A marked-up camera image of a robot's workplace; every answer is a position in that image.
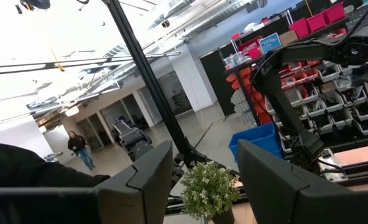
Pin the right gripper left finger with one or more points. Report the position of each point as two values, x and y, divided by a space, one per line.
134 199

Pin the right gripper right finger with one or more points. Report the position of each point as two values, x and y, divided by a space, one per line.
280 199

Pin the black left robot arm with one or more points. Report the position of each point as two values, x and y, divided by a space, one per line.
277 93

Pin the blue plastic bin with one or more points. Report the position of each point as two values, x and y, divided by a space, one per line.
252 140

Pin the potted plant with white flowers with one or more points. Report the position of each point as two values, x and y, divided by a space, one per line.
209 189

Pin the person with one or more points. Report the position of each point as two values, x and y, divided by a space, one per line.
78 144

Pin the storage rack with bins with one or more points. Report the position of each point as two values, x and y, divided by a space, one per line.
327 102

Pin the black fabric mass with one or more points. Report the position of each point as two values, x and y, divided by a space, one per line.
31 165

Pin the white square column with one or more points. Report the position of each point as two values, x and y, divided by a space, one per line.
193 77

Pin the black partition panel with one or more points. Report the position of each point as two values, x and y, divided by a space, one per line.
215 81

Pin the blue sign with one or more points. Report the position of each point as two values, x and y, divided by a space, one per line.
269 42

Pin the cardboard box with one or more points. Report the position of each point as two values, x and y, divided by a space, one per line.
288 37

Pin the red storage bin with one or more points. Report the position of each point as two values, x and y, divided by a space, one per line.
299 27
334 13
316 21

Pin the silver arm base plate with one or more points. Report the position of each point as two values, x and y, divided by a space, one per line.
334 175

